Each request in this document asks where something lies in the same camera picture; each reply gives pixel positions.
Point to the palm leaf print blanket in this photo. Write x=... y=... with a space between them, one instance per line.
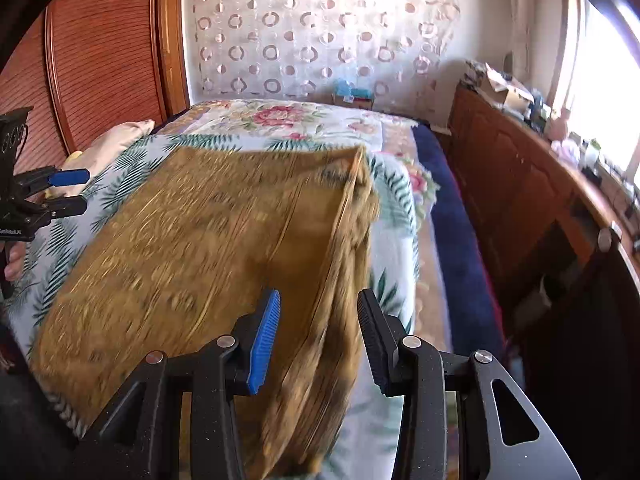
x=366 y=444

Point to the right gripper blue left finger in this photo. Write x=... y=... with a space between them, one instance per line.
x=263 y=330

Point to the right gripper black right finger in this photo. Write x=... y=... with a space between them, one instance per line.
x=381 y=335

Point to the beige pillow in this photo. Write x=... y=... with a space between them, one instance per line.
x=107 y=146

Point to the sheer circle pattern curtain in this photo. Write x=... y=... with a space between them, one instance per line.
x=311 y=49

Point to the long wooden sideboard cabinet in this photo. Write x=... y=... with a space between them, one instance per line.
x=529 y=209

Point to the blue tissue box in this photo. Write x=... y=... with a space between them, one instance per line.
x=346 y=94

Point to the red-brown louvered wardrobe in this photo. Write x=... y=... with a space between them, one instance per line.
x=84 y=66

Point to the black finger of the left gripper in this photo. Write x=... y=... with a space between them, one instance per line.
x=42 y=214

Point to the person's left hand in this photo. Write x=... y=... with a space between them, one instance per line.
x=15 y=256

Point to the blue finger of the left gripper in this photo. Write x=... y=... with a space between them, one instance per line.
x=35 y=181

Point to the navy blue fleece blanket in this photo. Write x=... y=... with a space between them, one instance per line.
x=473 y=313

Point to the white plastic bottle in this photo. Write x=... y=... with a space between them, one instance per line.
x=557 y=127

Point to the open cardboard box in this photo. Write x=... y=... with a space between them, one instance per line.
x=506 y=92

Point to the floral quilt bedspread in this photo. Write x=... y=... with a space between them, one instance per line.
x=300 y=120

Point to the mustard patterned scarf cloth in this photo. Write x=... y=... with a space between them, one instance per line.
x=191 y=251

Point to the bright wooden frame window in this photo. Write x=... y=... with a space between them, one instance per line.
x=599 y=85

